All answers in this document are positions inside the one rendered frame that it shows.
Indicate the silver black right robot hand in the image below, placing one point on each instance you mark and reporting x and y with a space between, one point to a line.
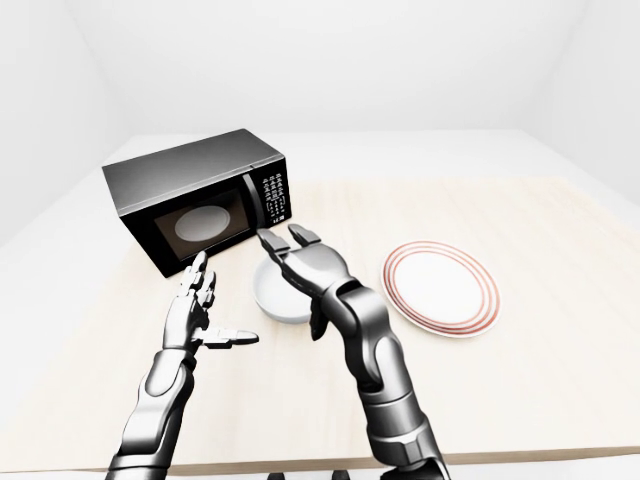
312 265

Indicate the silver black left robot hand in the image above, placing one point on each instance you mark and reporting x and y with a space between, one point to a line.
186 312

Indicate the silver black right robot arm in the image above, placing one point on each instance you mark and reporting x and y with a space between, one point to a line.
385 380

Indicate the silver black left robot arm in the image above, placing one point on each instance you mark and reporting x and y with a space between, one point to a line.
150 415

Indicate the white bowl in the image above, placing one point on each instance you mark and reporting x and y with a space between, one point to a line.
272 295

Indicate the white plate with red rings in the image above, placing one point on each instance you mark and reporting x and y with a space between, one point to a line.
440 287

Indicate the black microwave oven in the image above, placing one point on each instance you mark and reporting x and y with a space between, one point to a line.
200 170

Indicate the small dark shape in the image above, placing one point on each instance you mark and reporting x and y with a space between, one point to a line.
340 475
276 475

